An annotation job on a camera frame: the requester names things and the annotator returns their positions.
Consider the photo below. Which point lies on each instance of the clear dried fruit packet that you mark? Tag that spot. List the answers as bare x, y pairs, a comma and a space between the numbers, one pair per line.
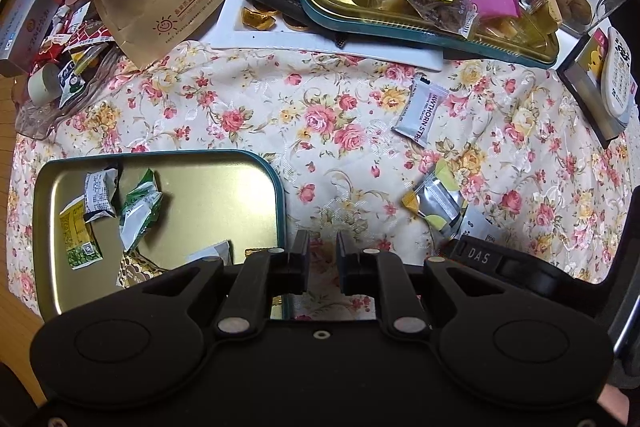
453, 16

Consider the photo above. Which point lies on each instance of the floral tablecloth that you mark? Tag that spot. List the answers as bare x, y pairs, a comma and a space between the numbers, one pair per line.
513, 137

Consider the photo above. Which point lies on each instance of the silver yellow snack packet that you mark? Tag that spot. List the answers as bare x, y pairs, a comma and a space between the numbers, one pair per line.
437, 199

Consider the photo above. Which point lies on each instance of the white hawthorn strip packet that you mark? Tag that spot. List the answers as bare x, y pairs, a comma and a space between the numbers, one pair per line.
418, 115

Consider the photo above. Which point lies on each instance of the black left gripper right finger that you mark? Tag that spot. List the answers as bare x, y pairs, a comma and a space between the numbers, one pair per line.
382, 276

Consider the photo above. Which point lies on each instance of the gold patterned candy wrapper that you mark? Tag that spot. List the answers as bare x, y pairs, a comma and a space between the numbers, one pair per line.
135, 269

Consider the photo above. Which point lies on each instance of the grey cardboard box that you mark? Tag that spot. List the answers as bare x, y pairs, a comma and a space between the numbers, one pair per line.
22, 33

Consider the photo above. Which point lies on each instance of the grey sesame snack packet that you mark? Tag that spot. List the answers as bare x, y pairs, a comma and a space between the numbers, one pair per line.
476, 225

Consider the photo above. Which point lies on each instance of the white remote control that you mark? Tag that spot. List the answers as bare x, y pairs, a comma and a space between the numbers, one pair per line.
616, 83

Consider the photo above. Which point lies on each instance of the empty gold teal tin tray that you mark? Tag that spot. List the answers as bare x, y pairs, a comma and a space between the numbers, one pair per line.
209, 196

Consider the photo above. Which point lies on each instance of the green white candy packet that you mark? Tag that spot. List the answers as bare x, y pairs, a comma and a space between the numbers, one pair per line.
139, 211

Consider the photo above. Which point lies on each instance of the white board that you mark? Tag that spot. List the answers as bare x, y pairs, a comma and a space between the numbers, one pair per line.
225, 30

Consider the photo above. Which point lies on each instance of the white black snack packet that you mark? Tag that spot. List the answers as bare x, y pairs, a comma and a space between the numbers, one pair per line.
100, 189

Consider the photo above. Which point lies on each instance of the card deck box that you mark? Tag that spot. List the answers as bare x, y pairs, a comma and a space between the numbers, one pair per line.
581, 72

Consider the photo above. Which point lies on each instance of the yellow green snack packet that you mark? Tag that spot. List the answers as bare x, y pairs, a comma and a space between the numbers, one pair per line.
81, 247

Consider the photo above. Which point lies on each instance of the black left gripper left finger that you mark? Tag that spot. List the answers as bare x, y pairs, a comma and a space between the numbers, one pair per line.
265, 274

